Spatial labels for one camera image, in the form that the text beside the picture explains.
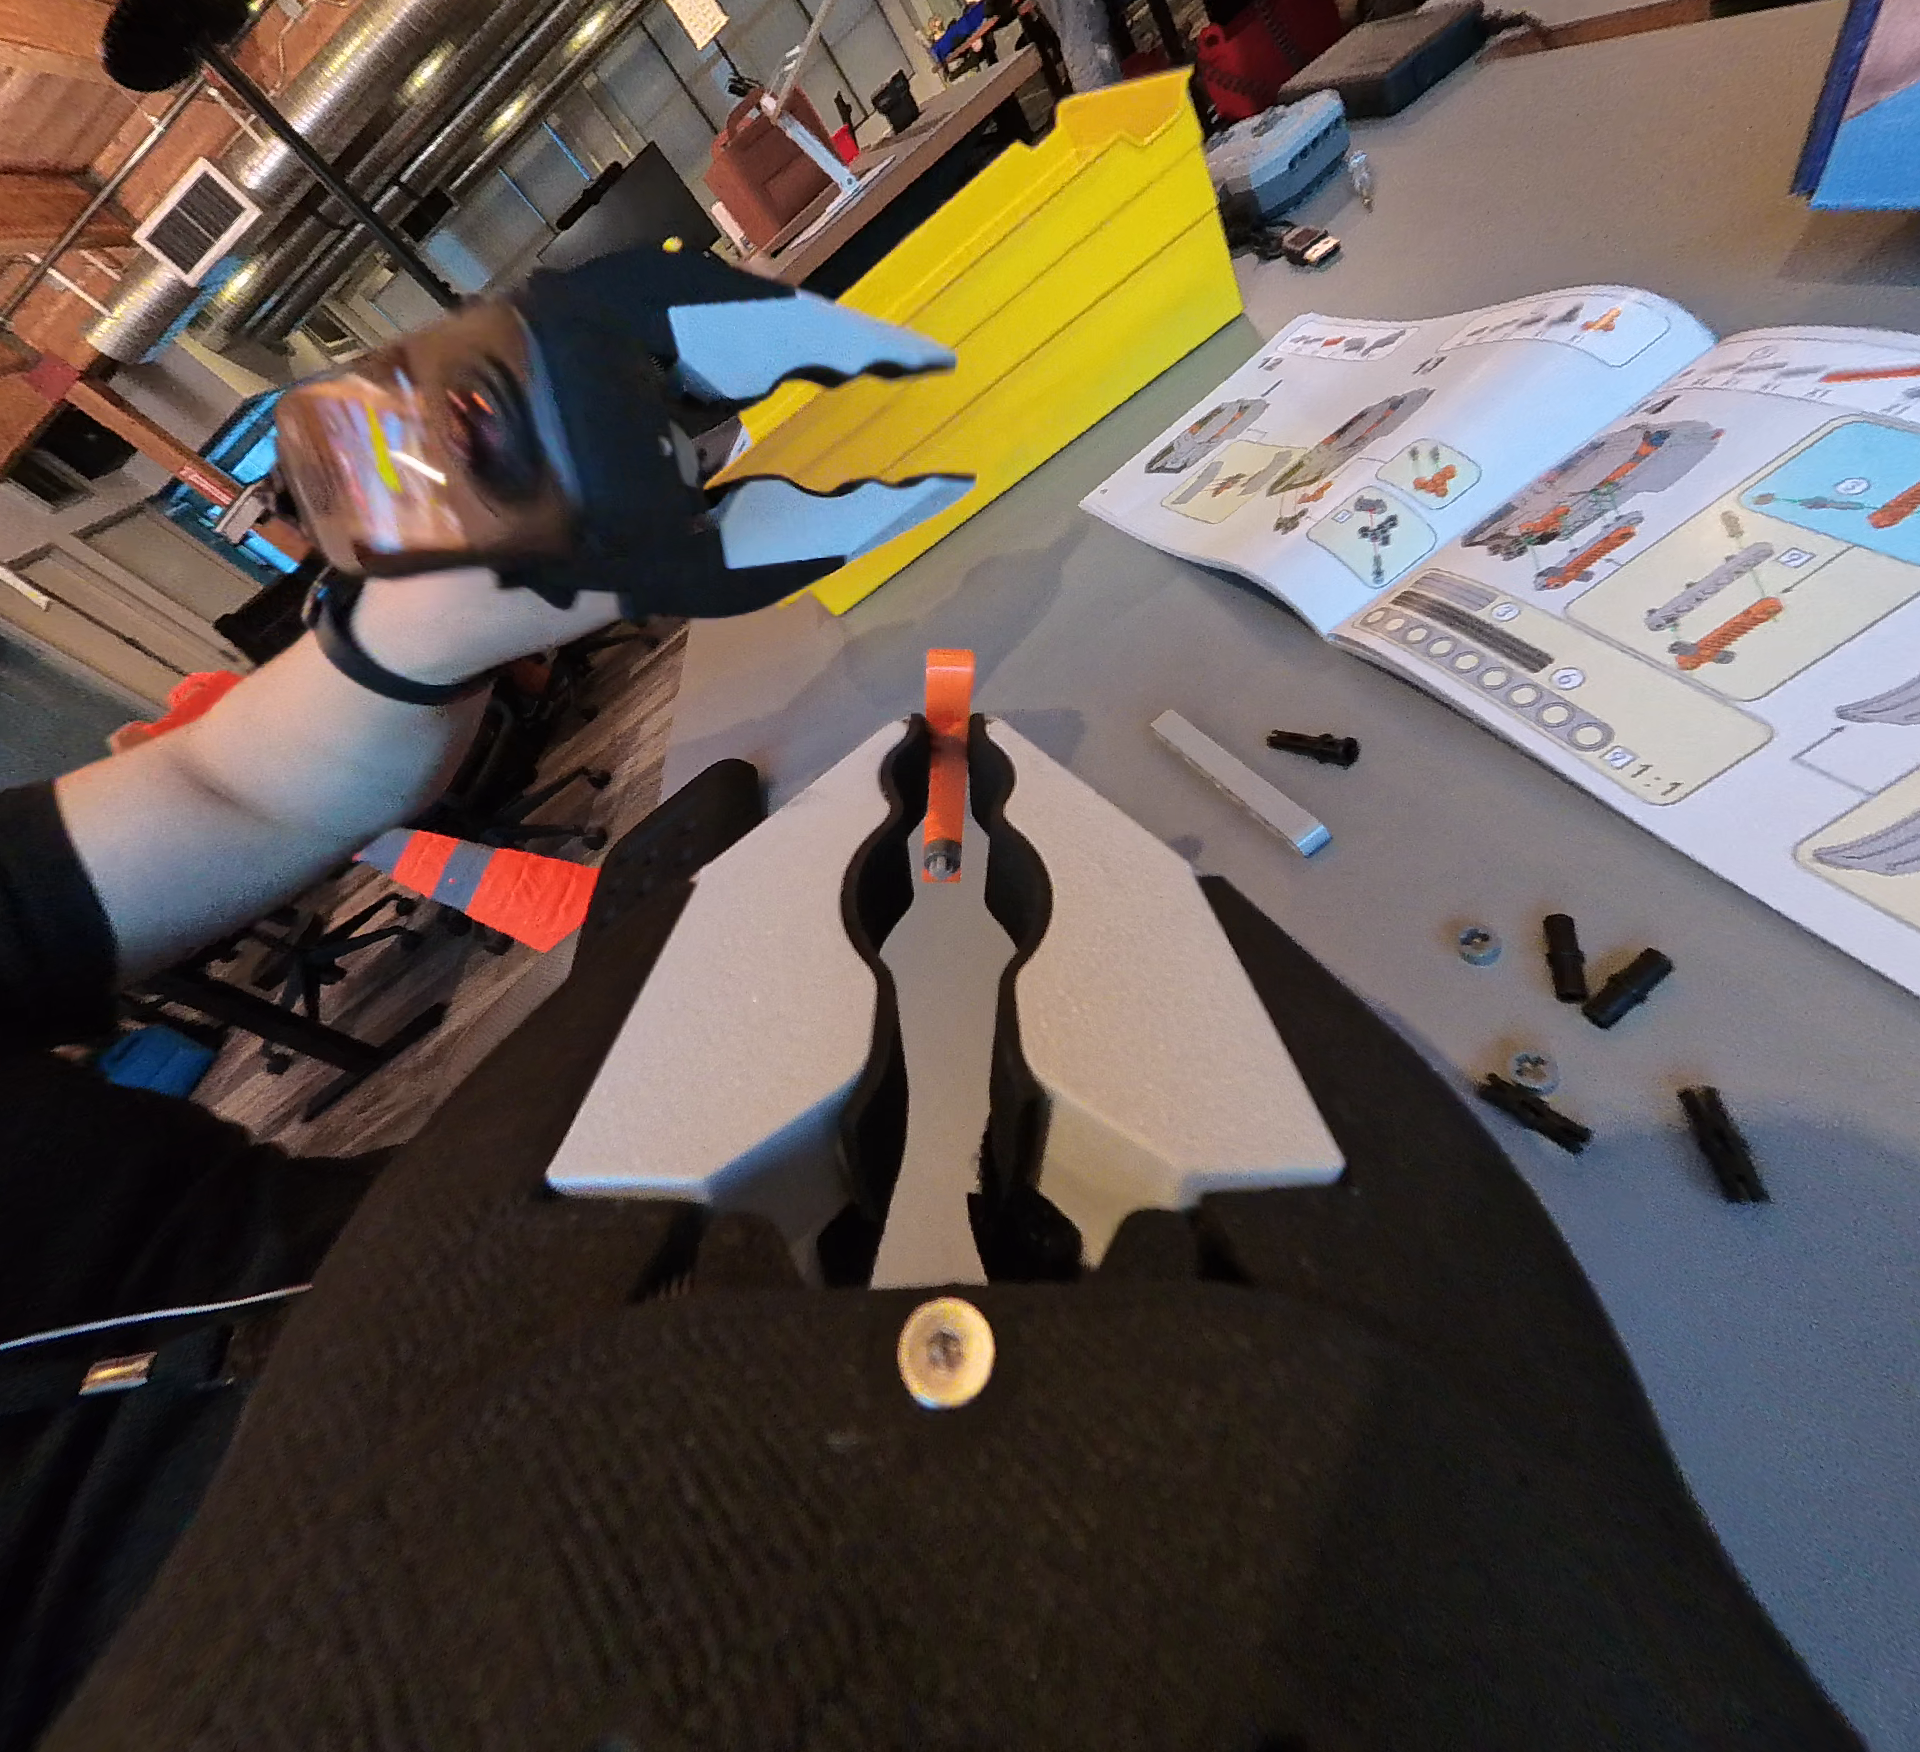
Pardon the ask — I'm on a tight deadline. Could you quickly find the yellow plastic bin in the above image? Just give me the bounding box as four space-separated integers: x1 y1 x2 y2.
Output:
733 65 1247 617

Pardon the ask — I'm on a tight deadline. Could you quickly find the grey desk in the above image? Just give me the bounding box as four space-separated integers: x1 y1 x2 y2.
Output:
660 0 1920 1752

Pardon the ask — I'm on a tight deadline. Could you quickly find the orange toothed beam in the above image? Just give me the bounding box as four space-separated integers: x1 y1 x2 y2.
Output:
918 650 980 883

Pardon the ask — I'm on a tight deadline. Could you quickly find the black flat case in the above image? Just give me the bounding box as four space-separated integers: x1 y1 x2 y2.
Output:
1279 0 1491 120

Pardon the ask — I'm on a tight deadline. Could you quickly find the black monitor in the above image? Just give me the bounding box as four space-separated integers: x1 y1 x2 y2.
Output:
541 141 722 277

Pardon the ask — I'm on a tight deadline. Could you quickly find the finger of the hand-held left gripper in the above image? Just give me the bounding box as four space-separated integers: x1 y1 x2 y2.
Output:
702 467 980 572
667 287 962 408

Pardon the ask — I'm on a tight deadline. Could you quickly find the blue toy robot box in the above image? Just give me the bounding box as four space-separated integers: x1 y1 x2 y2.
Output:
1792 0 1920 213

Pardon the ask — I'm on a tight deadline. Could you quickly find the light grey long beam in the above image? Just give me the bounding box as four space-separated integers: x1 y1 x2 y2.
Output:
1149 710 1331 859

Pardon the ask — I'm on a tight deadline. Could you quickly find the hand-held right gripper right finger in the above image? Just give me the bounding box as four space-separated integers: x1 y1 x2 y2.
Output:
966 705 1347 1286

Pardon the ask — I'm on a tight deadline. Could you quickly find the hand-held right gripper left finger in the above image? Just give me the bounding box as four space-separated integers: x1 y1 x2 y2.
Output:
546 711 941 1286

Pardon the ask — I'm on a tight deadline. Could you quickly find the person's left hand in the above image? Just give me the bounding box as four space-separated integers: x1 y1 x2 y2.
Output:
352 563 628 694

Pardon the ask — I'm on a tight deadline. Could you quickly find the open instruction booklet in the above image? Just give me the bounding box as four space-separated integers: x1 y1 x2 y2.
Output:
1079 287 1920 996

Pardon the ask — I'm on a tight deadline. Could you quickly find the grey remote controller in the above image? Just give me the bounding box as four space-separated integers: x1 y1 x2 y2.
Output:
1203 91 1351 228

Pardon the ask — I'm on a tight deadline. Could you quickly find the black wristband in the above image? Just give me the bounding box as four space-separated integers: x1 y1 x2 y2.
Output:
304 571 483 708

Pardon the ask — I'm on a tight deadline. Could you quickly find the black round-base stand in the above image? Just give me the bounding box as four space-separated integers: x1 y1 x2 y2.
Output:
98 0 459 307

